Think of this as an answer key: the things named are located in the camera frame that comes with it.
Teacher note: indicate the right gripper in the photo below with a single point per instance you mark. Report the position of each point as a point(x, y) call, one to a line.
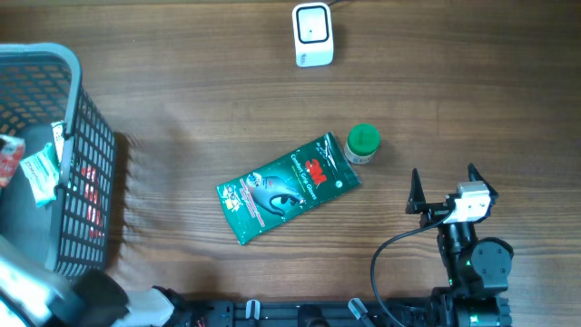
point(434, 211)

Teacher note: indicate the green lid jar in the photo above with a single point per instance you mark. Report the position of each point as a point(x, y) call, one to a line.
point(362, 143)

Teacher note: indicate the green 3M gloves packet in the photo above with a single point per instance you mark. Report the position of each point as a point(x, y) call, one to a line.
point(301, 180)

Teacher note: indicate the light green tissue pack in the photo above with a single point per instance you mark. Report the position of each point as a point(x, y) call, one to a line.
point(42, 171)

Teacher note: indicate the red white small box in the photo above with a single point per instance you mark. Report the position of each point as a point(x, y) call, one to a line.
point(12, 152)

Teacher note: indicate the red Nescafe sachet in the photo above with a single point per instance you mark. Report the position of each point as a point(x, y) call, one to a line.
point(86, 215)

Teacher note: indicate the green white battery pack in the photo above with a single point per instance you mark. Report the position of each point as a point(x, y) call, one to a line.
point(58, 129)

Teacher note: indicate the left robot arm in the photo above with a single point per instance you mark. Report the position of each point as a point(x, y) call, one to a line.
point(34, 296)

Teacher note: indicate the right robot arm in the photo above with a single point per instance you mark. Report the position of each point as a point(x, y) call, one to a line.
point(477, 268)

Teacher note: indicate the white barcode scanner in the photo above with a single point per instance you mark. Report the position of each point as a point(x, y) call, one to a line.
point(313, 34)

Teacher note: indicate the grey plastic shopping basket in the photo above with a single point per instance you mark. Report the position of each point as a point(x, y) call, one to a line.
point(41, 84)

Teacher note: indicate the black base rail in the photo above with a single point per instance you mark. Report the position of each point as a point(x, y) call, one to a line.
point(418, 312)

